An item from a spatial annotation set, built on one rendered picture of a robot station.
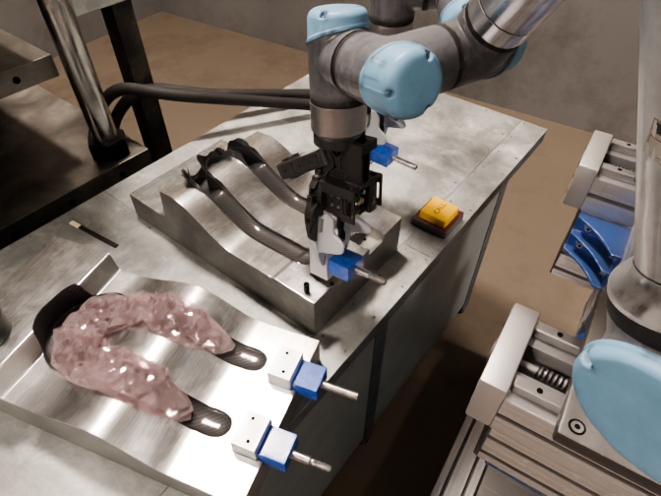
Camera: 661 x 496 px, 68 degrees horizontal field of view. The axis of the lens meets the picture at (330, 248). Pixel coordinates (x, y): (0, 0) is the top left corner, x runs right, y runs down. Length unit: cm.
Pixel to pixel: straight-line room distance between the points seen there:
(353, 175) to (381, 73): 19
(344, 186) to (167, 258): 47
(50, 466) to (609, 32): 281
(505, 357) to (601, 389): 26
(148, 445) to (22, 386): 22
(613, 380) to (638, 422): 3
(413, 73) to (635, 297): 29
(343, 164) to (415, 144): 63
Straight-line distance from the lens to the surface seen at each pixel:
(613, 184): 99
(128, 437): 73
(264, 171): 100
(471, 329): 191
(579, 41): 298
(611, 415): 40
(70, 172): 136
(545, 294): 211
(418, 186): 115
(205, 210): 92
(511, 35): 58
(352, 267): 76
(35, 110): 167
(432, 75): 54
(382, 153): 99
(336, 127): 64
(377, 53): 54
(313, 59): 63
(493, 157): 129
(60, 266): 92
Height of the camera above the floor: 151
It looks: 46 degrees down
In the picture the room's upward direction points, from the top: straight up
